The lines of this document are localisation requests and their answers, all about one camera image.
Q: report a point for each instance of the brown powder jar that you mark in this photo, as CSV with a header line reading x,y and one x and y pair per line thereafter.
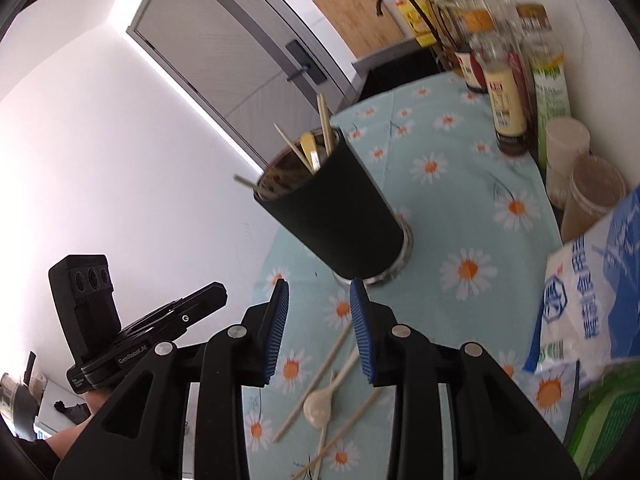
x,y
595,195

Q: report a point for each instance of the beige powder jar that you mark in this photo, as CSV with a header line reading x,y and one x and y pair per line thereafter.
x,y
565,155

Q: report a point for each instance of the cluster of condiment bottles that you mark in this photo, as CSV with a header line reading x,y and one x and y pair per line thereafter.
x,y
507,105

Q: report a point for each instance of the wooden cutting board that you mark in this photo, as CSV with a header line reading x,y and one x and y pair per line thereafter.
x,y
357,15

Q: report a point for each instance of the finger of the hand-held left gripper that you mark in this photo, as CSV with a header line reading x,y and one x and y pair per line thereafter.
x,y
205,300

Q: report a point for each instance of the daisy print tablecloth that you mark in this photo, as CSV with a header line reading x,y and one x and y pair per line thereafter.
x,y
450,200

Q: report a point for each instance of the black sink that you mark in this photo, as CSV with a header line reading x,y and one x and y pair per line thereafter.
x,y
395,67

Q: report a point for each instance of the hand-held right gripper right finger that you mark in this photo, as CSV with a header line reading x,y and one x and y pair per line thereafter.
x,y
362,335

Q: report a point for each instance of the black cylindrical utensil holder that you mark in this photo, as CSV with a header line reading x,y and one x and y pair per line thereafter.
x,y
340,220

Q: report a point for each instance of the grey door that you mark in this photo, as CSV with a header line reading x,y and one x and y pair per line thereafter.
x,y
225,35

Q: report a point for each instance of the person's left forearm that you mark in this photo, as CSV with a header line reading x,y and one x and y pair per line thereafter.
x,y
70,440

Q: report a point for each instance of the white blue salt bag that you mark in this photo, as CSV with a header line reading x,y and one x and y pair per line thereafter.
x,y
585,300

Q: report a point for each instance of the green sugar bag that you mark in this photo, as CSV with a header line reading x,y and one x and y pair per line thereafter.
x,y
610,425

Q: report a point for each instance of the plain cream spoon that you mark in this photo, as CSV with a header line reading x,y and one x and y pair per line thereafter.
x,y
316,407

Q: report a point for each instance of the yellow dish soap bottle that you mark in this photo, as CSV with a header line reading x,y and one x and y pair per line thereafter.
x,y
417,20

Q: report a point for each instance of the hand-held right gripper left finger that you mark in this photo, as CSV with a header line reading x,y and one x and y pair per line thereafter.
x,y
277,330

